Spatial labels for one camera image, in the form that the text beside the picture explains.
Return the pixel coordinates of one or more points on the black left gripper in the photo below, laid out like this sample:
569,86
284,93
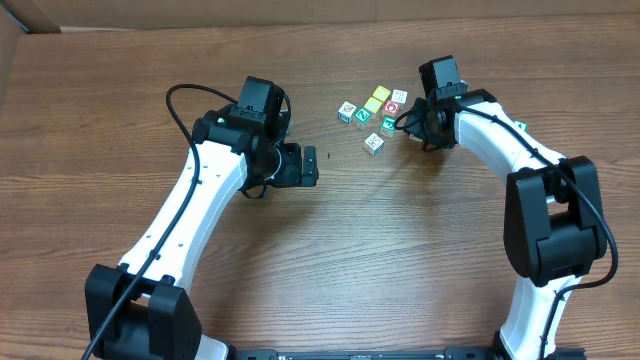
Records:
308,166

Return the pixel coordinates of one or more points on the red picture block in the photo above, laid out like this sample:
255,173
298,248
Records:
391,109

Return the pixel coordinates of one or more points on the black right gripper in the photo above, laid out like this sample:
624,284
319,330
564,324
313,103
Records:
417,129

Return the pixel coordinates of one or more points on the white line-drawing block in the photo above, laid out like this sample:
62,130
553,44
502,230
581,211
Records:
399,97

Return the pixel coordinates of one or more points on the green letter Z block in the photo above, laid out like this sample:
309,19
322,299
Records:
362,117

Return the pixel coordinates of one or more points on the yellow block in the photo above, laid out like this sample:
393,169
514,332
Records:
373,106
381,93

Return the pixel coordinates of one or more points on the yellow block upper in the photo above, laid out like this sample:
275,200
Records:
381,93

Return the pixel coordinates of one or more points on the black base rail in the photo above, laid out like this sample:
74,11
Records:
450,353

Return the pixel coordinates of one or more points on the white blue-edged picture block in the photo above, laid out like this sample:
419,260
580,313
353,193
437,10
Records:
346,112

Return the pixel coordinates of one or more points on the green letter F block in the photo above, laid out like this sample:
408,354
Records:
388,127

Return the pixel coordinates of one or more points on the green letter A block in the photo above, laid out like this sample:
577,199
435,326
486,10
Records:
521,125

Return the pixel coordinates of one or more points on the yellow block lower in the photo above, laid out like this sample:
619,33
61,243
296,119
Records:
373,106

